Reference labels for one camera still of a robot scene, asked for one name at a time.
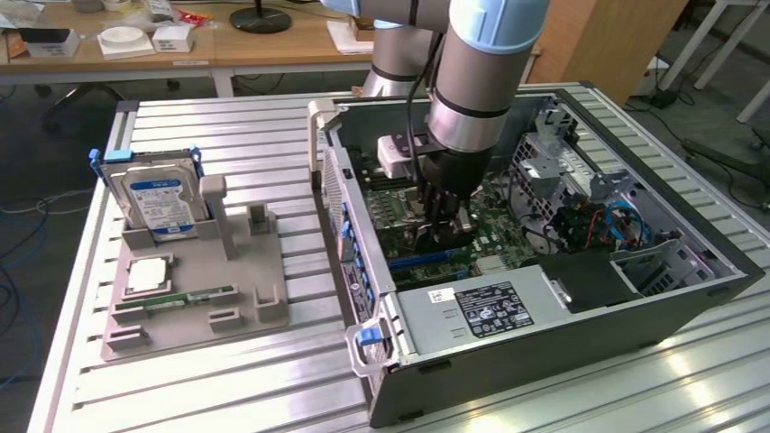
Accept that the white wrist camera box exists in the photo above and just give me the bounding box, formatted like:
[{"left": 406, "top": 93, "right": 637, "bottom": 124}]
[{"left": 377, "top": 134, "right": 426, "bottom": 180}]

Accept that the black connector cluster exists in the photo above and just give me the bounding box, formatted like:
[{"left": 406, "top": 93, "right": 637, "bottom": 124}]
[{"left": 547, "top": 205, "right": 603, "bottom": 253}]

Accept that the white box with black lid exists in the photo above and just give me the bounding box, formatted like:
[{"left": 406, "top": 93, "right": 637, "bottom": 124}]
[{"left": 16, "top": 27, "right": 82, "bottom": 59}]

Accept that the blue floor cable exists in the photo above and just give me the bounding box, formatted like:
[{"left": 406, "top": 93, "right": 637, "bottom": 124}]
[{"left": 0, "top": 211, "right": 50, "bottom": 392}]

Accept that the wooden desk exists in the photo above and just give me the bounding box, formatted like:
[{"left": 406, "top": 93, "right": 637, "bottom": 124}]
[{"left": 0, "top": 0, "right": 546, "bottom": 98}]

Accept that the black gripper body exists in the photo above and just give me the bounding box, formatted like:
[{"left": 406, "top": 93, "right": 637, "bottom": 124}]
[{"left": 418, "top": 150, "right": 493, "bottom": 200}]

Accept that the CPU socket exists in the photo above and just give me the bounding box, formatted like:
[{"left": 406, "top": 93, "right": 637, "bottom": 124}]
[{"left": 394, "top": 187, "right": 426, "bottom": 222}]

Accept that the black graphics card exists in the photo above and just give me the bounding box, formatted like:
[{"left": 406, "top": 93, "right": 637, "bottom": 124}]
[{"left": 413, "top": 225, "right": 475, "bottom": 254}]

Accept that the wooden cabinet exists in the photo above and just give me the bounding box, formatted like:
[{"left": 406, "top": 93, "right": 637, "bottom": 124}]
[{"left": 522, "top": 0, "right": 692, "bottom": 106}]

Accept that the metal drive cage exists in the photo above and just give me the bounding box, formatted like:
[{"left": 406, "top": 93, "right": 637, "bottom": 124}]
[{"left": 509, "top": 106, "right": 630, "bottom": 213}]

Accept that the black camera cable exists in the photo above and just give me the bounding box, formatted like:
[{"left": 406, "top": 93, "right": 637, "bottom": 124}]
[{"left": 403, "top": 0, "right": 450, "bottom": 190}]

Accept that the green RAM stick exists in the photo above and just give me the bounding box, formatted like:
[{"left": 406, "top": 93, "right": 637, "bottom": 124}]
[{"left": 116, "top": 282, "right": 235, "bottom": 311}]

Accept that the green motherboard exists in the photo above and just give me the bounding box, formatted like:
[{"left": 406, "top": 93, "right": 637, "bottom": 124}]
[{"left": 349, "top": 148, "right": 546, "bottom": 292}]

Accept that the white box with round lid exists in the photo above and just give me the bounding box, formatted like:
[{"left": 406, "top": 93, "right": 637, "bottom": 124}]
[{"left": 96, "top": 25, "right": 158, "bottom": 60}]

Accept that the silver CPU chip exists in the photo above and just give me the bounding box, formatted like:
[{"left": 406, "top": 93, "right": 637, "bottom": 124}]
[{"left": 124, "top": 258, "right": 172, "bottom": 293}]

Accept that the hard disk in blue caddy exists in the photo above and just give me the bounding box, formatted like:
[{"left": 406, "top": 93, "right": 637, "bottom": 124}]
[{"left": 88, "top": 146, "right": 211, "bottom": 244}]

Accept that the black floor box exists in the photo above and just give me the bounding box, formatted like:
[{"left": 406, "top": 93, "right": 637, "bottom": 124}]
[{"left": 646, "top": 89, "right": 679, "bottom": 110}]

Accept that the blue expansion slot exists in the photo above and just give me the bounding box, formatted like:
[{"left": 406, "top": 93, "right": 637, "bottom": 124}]
[{"left": 389, "top": 253, "right": 453, "bottom": 272}]

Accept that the black round lamp base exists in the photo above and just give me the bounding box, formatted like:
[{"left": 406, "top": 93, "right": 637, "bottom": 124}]
[{"left": 228, "top": 0, "right": 295, "bottom": 34}]

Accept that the blue data wire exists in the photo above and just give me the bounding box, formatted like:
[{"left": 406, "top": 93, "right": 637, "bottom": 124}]
[{"left": 605, "top": 200, "right": 653, "bottom": 250}]

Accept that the white table frame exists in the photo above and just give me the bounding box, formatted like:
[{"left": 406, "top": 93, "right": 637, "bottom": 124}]
[{"left": 657, "top": 0, "right": 770, "bottom": 123}]

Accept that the gray metal disk bay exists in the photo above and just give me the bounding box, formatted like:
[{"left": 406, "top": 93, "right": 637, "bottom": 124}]
[{"left": 607, "top": 237, "right": 721, "bottom": 297}]

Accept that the black stand base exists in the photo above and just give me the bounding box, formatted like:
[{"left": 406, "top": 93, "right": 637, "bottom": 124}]
[{"left": 681, "top": 138, "right": 770, "bottom": 182}]

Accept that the white labelled cardboard box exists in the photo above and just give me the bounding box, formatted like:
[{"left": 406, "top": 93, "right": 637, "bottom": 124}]
[{"left": 151, "top": 24, "right": 198, "bottom": 54}]

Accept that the black open PC case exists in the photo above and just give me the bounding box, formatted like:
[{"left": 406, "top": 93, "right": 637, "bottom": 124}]
[{"left": 306, "top": 88, "right": 765, "bottom": 429}]

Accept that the gray power supply unit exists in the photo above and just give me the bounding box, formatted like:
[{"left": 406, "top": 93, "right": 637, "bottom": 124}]
[{"left": 394, "top": 265, "right": 573, "bottom": 357}]

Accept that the gray parts rack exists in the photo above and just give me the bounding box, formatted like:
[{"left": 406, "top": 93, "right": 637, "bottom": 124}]
[{"left": 99, "top": 174, "right": 291, "bottom": 364}]

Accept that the white paper stack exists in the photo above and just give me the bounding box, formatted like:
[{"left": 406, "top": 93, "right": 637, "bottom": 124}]
[{"left": 326, "top": 20, "right": 375, "bottom": 56}]

